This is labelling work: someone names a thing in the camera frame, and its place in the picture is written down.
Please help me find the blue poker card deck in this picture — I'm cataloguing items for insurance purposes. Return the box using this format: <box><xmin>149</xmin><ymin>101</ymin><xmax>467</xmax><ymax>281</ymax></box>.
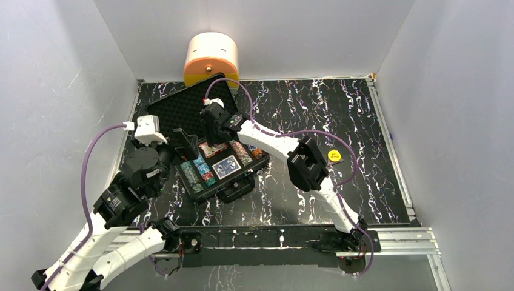
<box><xmin>212</xmin><ymin>155</ymin><xmax>242</xmax><ymax>179</ymax></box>

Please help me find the black poker set case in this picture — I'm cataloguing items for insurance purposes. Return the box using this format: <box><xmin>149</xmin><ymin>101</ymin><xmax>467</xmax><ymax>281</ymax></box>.
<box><xmin>145</xmin><ymin>73</ymin><xmax>270</xmax><ymax>203</ymax></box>

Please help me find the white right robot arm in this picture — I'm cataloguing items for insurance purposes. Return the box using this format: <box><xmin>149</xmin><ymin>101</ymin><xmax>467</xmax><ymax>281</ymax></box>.
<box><xmin>200</xmin><ymin>99</ymin><xmax>365</xmax><ymax>251</ymax></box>

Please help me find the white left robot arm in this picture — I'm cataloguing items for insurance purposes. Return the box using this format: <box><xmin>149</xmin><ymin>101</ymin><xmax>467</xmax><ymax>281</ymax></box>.
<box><xmin>31</xmin><ymin>122</ymin><xmax>198</xmax><ymax>290</ymax></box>

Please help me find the red poker card deck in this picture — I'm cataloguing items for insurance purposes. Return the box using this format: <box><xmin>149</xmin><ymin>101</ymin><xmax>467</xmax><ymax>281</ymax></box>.
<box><xmin>199</xmin><ymin>141</ymin><xmax>228</xmax><ymax>158</ymax></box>

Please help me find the orange blue chip stack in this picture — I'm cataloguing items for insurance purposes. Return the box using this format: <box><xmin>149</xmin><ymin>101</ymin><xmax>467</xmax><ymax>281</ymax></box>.
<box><xmin>230</xmin><ymin>141</ymin><xmax>253</xmax><ymax>167</ymax></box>

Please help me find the dark blue chip stack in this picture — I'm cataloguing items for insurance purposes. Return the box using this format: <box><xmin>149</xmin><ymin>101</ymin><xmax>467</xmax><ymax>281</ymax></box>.
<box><xmin>252</xmin><ymin>148</ymin><xmax>264</xmax><ymax>160</ymax></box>

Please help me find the white and orange cylinder box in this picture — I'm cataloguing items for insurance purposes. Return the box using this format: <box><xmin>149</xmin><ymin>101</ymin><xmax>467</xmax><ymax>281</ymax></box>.
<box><xmin>183</xmin><ymin>32</ymin><xmax>240</xmax><ymax>86</ymax></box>

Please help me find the yellow round button chip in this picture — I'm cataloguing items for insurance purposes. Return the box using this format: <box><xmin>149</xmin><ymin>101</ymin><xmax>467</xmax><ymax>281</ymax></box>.
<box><xmin>327</xmin><ymin>150</ymin><xmax>342</xmax><ymax>163</ymax></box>

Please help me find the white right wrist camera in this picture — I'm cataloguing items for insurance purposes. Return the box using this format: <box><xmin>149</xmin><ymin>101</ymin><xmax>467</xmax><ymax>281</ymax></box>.
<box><xmin>203</xmin><ymin>98</ymin><xmax>224</xmax><ymax>108</ymax></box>

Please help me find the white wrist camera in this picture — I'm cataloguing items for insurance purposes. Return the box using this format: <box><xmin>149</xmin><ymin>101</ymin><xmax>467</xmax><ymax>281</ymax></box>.
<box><xmin>203</xmin><ymin>98</ymin><xmax>224</xmax><ymax>108</ymax></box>
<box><xmin>122</xmin><ymin>115</ymin><xmax>168</xmax><ymax>146</ymax></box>

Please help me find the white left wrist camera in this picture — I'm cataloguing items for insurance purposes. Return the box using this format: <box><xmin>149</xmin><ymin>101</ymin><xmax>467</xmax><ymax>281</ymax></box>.
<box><xmin>122</xmin><ymin>115</ymin><xmax>168</xmax><ymax>146</ymax></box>

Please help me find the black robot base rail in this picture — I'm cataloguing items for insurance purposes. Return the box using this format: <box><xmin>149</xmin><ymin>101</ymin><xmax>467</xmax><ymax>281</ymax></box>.
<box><xmin>156</xmin><ymin>225</ymin><xmax>382</xmax><ymax>272</ymax></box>

